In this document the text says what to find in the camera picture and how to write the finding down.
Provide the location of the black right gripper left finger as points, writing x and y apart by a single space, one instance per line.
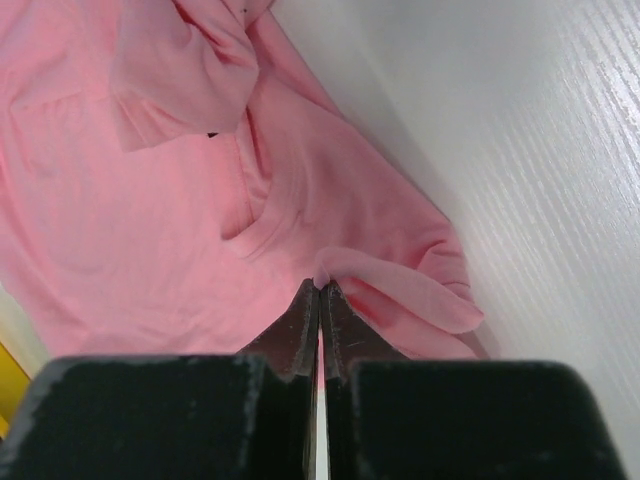
250 415

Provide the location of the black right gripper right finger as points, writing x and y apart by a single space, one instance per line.
390 417

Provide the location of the pink t-shirt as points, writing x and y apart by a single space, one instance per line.
171 171

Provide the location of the yellow plastic bin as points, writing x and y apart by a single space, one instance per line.
14 382

